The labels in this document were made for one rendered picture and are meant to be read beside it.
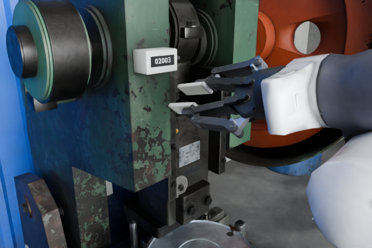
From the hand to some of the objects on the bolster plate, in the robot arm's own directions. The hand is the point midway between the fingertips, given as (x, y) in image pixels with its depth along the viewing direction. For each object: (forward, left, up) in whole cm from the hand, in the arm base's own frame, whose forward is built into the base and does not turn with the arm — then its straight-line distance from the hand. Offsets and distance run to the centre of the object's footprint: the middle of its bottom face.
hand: (189, 98), depth 55 cm
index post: (+10, -27, -54) cm, 61 cm away
